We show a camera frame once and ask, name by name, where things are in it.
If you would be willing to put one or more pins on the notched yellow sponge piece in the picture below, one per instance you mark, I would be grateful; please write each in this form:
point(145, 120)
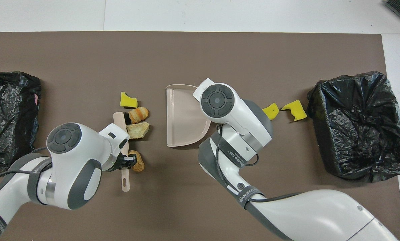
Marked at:
point(297, 110)

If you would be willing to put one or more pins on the black bag lined bin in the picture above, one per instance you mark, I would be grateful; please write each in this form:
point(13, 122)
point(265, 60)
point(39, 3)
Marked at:
point(360, 134)

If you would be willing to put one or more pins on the brown table mat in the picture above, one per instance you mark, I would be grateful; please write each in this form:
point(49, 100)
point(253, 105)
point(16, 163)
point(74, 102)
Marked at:
point(186, 50)

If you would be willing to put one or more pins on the yellow sponge piece dark speck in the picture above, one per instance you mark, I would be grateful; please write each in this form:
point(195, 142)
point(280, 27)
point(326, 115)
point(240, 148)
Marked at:
point(272, 111)

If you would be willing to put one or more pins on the beige brush black bristles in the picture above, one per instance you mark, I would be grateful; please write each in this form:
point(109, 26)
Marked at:
point(125, 180)

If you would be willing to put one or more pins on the brown bread roll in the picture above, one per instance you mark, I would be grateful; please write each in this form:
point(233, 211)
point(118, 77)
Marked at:
point(138, 162)

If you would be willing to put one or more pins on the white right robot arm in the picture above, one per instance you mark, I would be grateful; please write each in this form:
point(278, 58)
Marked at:
point(303, 214)

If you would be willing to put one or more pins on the black bag bin pink mark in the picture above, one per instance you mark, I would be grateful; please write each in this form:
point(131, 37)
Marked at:
point(9, 107)

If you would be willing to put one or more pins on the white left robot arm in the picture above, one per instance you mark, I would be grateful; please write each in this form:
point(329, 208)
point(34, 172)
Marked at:
point(63, 160)

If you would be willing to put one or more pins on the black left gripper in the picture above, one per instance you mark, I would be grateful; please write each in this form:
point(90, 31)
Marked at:
point(116, 164)

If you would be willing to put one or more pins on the orange striped croissant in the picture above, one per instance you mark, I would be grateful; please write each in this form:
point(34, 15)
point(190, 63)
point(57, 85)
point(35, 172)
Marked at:
point(138, 114)

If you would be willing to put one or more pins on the beige plastic dustpan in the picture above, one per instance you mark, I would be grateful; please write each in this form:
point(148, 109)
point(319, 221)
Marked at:
point(183, 124)

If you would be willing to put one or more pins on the pale tan bread chunk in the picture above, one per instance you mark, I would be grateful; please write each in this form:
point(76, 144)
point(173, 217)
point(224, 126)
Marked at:
point(138, 130)

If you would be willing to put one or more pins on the small yellow sponge wedge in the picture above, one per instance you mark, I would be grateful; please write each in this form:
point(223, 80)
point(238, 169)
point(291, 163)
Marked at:
point(128, 100)

